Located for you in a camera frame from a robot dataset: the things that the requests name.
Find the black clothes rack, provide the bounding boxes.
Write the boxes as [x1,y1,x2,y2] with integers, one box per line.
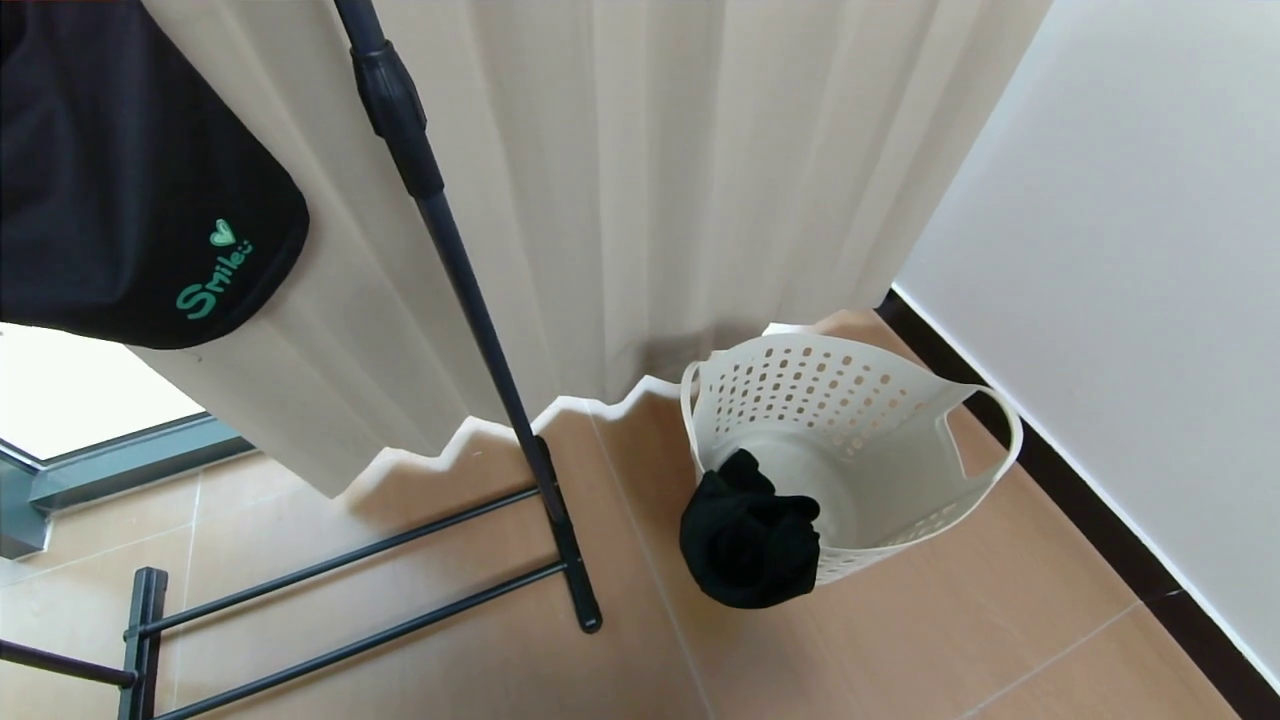
[0,0,606,720]

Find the beige curtain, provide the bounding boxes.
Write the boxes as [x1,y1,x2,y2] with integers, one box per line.
[128,0,1053,499]

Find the window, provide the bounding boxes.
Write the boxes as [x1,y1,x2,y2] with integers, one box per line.
[0,320,257,561]

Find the black garment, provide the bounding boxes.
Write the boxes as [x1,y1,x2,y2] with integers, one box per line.
[679,448,824,611]

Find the white laundry basket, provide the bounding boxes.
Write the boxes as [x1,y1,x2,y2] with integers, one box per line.
[680,334,1025,589]

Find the black shorts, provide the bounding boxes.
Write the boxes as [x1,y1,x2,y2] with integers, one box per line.
[0,0,311,351]

